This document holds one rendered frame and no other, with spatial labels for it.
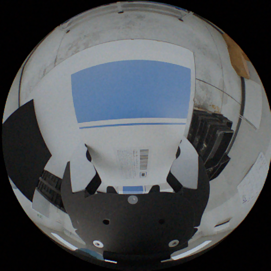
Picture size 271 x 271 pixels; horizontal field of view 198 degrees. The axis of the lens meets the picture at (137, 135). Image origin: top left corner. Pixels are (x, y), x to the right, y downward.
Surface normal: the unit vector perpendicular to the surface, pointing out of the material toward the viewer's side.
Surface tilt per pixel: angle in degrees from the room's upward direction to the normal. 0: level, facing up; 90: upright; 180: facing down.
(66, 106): 0
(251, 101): 90
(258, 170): 90
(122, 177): 0
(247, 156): 90
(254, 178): 90
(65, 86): 0
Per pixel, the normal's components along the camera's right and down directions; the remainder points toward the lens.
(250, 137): -1.00, 0.04
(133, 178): 0.04, 0.52
